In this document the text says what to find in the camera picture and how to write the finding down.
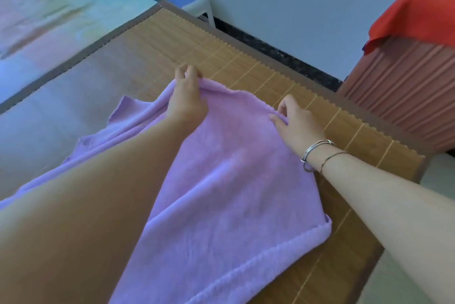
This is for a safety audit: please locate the person's right forearm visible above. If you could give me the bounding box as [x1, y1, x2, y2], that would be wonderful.
[305, 142, 455, 304]

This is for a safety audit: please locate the pastel rainbow bed sheet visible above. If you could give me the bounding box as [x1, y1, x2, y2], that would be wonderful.
[0, 0, 159, 105]

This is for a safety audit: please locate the reddish ribbed furniture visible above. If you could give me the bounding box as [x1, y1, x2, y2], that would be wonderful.
[335, 35, 455, 154]

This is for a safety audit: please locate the person's left hand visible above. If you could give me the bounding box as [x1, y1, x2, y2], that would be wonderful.
[166, 63, 210, 127]

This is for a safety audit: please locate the brown bamboo sleeping mat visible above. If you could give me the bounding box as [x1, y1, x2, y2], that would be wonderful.
[0, 0, 427, 304]

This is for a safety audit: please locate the silver bangle bracelet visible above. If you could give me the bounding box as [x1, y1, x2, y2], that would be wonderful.
[300, 139, 336, 173]

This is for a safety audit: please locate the person's right hand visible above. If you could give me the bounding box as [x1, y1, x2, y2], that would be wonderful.
[268, 94, 328, 163]

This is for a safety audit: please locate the person's left forearm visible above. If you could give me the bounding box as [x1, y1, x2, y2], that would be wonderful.
[0, 115, 200, 304]

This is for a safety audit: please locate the purple towel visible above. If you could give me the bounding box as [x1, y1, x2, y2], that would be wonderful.
[0, 78, 333, 304]

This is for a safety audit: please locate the red cloth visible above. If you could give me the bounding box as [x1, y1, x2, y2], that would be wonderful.
[362, 0, 455, 56]

